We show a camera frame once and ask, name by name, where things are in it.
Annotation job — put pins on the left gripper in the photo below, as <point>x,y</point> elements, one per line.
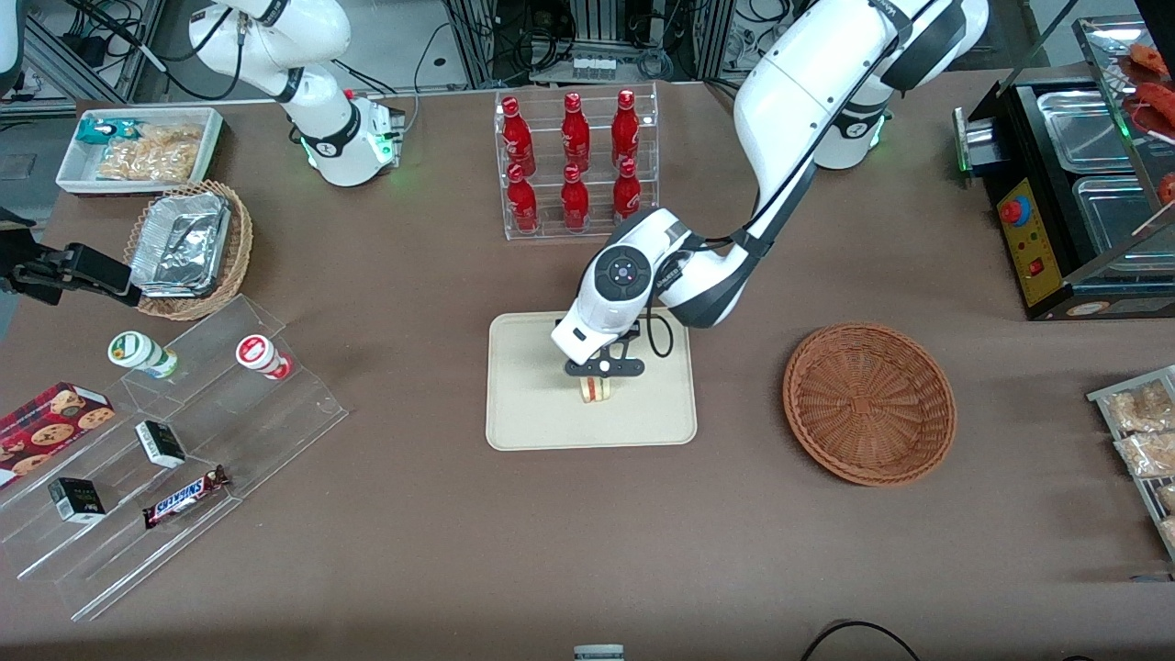
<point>633,328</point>

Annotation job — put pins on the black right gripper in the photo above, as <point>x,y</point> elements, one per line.
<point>44,270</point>

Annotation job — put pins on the triangular sandwich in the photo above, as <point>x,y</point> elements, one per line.
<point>597,390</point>

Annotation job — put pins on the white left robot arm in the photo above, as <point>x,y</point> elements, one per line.
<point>808,92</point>

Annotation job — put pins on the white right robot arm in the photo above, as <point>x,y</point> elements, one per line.
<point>317,92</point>

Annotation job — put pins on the beige plastic serving tray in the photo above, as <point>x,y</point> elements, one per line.
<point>532,413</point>

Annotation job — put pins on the light wicker basket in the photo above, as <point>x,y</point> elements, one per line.
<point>240,248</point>

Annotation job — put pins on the round brown wicker basket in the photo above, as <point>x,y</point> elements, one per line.
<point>867,404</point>

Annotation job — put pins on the grey metal snack tray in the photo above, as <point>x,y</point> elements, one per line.
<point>1147,491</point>

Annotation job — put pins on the green lid yogurt cup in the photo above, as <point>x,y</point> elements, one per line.
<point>138,352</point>

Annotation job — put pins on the stack of foil trays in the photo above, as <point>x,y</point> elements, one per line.
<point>179,243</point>

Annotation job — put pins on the clear acrylic bottle rack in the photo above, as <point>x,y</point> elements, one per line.
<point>597,229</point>

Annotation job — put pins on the white rectangular snack bin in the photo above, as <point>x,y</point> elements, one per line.
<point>78,174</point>

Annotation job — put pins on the red cola bottle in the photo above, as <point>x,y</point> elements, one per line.
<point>518,138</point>
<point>627,197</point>
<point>575,202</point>
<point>576,133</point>
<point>522,204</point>
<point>625,130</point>

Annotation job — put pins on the clear bag of crackers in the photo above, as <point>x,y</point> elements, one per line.
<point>156,151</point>

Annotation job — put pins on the teal snack packet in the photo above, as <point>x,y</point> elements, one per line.
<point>101,131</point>

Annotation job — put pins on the red chocolate chip cookie box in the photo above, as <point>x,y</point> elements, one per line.
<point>50,427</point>

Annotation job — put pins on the red lid yogurt cup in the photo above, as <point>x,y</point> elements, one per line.
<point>259,354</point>

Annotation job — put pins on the small black white box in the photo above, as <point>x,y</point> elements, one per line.
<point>160,443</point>
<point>76,500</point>

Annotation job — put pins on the clear acrylic stepped shelf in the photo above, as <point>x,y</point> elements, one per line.
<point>275,422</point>

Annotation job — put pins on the snickers chocolate bar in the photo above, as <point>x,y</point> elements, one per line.
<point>184,498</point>

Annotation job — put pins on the white power strip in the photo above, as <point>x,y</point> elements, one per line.
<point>593,67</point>

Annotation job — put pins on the small grey device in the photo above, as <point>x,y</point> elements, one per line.
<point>598,653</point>

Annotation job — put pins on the black food warmer appliance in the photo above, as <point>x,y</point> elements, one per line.
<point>1033,248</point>

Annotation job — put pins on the steel warmer pan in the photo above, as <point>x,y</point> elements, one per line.
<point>1083,133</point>
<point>1115,216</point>

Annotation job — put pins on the clear bag of pastry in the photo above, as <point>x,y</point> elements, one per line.
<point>1167,498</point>
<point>1143,407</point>
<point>1147,454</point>
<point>1169,531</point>

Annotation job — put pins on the red sausage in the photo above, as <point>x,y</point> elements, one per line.
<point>1147,58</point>
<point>1158,106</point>
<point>1168,189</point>

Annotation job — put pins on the grey wrist camera black bracket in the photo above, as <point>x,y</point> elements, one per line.
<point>603,367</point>

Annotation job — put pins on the aluminium frame rack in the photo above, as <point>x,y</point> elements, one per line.
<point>597,28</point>

